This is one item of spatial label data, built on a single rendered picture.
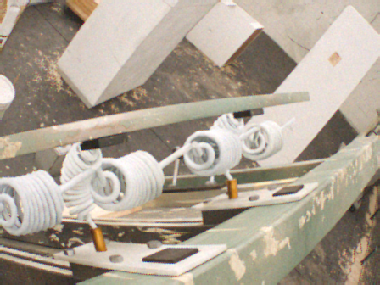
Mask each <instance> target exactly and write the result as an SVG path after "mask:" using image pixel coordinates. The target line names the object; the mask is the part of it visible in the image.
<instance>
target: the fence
mask: <svg viewBox="0 0 380 285"><path fill-rule="evenodd" d="M287 179H293V180H292V181H285V180H276V181H269V182H270V183H267V184H265V185H255V184H256V183H264V182H256V183H248V184H245V185H237V190H238V192H239V193H242V192H248V191H260V190H262V189H268V186H270V185H277V188H279V187H286V186H288V185H290V184H292V183H293V182H295V181H297V180H298V179H299V178H298V177H296V178H287ZM278 181H285V182H278ZM226 190H227V187H223V188H222V189H216V190H213V191H200V192H188V193H161V194H160V195H159V196H158V197H157V198H154V199H153V200H151V202H147V203H145V204H143V205H141V207H142V208H145V207H154V208H160V207H176V206H191V205H196V204H200V203H202V202H203V200H205V199H209V198H214V197H216V196H219V195H221V194H224V193H226Z"/></svg>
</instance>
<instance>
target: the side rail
mask: <svg viewBox="0 0 380 285"><path fill-rule="evenodd" d="M327 159H329V158H325V159H313V160H311V161H304V162H296V163H288V164H280V165H272V166H263V167H254V168H249V169H245V170H230V171H229V172H228V173H229V175H230V176H231V177H232V179H236V180H237V185H245V184H248V183H256V182H268V181H276V180H286V179H287V178H296V177H298V178H300V177H302V176H304V175H305V174H307V173H308V172H310V171H312V170H314V169H315V168H316V167H317V166H318V165H320V164H322V163H323V162H325V161H326V160H327ZM172 179H173V176H165V182H164V184H163V187H162V188H167V187H168V186H169V185H172ZM226 180H228V179H227V177H226V176H225V175H224V173H223V174H220V175H217V174H216V175H214V181H216V182H217V183H220V182H226ZM206 182H210V176H203V177H200V176H198V175H196V174H188V176H184V175H178V176H176V185H178V186H179V187H186V186H197V185H205V184H206Z"/></svg>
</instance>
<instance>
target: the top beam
mask: <svg viewBox="0 0 380 285"><path fill-rule="evenodd" d="M379 166H380V140H379V135H377V136H372V137H359V138H357V139H356V140H354V141H353V142H351V143H350V144H349V145H347V146H346V147H344V148H343V149H341V150H340V151H339V152H338V153H335V154H334V155H333V156H332V157H330V158H329V159H327V160H326V161H325V162H323V163H322V164H320V165H318V166H317V167H316V168H315V169H314V170H312V171H310V172H308V173H307V174H305V175H304V176H302V177H300V178H299V179H298V180H297V181H295V182H293V183H292V184H290V185H288V186H287V187H292V186H293V185H302V184H307V183H314V182H317V183H318V187H316V188H315V189H314V190H312V191H311V192H310V193H308V194H307V195H306V196H305V197H304V198H302V199H301V200H297V201H294V202H284V203H283V204H270V205H260V206H253V207H251V208H250V209H248V210H245V211H244V212H242V213H240V214H238V215H236V216H235V217H233V218H231V219H230V220H228V221H225V222H223V223H221V224H220V225H219V226H216V227H214V228H212V229H210V230H208V231H206V232H203V233H201V234H199V235H198V236H196V237H191V238H190V239H188V240H187V241H185V242H183V243H179V244H177V245H213V244H225V245H226V247H227V249H226V250H225V251H223V252H222V253H220V254H218V255H216V256H214V257H213V258H211V259H210V260H207V261H205V262H204V263H202V264H200V265H198V266H196V267H194V268H193V269H191V270H189V271H185V273H182V274H181V275H179V276H171V275H164V276H161V275H154V274H141V273H137V272H127V271H117V270H113V271H110V272H108V273H105V274H103V275H100V276H98V277H94V278H91V279H89V280H88V279H87V281H83V282H79V283H77V284H75V285H277V284H278V283H279V282H280V281H281V280H282V279H283V278H284V277H285V276H286V275H287V274H288V273H289V272H290V271H291V270H292V269H293V268H294V267H295V266H297V265H298V263H299V262H300V261H302V260H303V259H304V257H305V256H307V255H308V254H309V252H310V251H311V250H313V248H314V247H315V246H316V245H317V244H318V243H319V242H320V241H321V240H322V239H323V238H324V237H325V236H326V235H327V234H328V233H329V231H331V230H332V228H333V226H334V225H335V224H336V223H337V222H338V220H339V219H340V218H341V217H342V216H343V215H344V213H345V212H346V210H348V209H349V207H350V205H352V203H354V201H355V200H356V199H357V197H358V196H359V195H360V193H361V192H362V190H364V188H365V187H366V185H367V184H368V182H369V181H370V179H372V177H373V175H374V174H375V173H376V171H377V170H378V168H379Z"/></svg>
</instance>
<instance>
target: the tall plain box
mask: <svg viewBox="0 0 380 285"><path fill-rule="evenodd" d="M218 1H220V0H102V2H100V4H99V5H98V6H97V7H96V8H95V9H94V10H93V12H92V14H91V16H89V18H88V19H87V20H86V22H85V23H84V24H83V26H82V27H81V28H80V30H79V31H78V32H77V34H76V35H75V37H74V39H73V40H72V41H71V42H70V44H69V46H68V47H67V49H66V50H65V51H64V53H63V54H62V56H61V58H60V60H59V61H58V62H57V65H58V66H59V68H58V69H57V71H58V72H59V73H60V75H61V76H62V78H64V80H65V81H66V82H67V84H68V85H69V86H70V88H72V90H73V91H74V92H75V93H76V95H77V96H78V97H79V98H80V99H81V101H82V102H83V103H84V104H85V105H86V106H87V107H88V108H89V109H90V108H92V107H93V106H95V105H96V104H99V103H102V102H104V101H106V100H109V99H111V98H114V97H117V96H118V95H119V94H122V93H123V92H127V91H130V90H131V89H134V88H136V87H139V86H141V85H144V83H145V82H146V81H147V79H148V78H149V77H150V76H151V75H152V74H153V72H154V71H155V70H156V68H157V67H158V66H159V64H161V63H162V61H163V60H164V59H165V57H166V56H167V55H168V54H169V53H170V52H171V50H172V49H173V48H174V47H175V46H176V45H177V43H179V42H180V40H181V39H182V38H183V37H184V36H185V35H186V34H187V33H188V32H189V31H190V30H191V29H192V28H193V27H194V26H195V25H196V24H197V23H198V22H199V21H200V20H201V19H202V18H203V17H204V16H205V14H206V13H207V12H209V10H211V8H212V7H213V6H214V5H215V4H216V3H217V2H218Z"/></svg>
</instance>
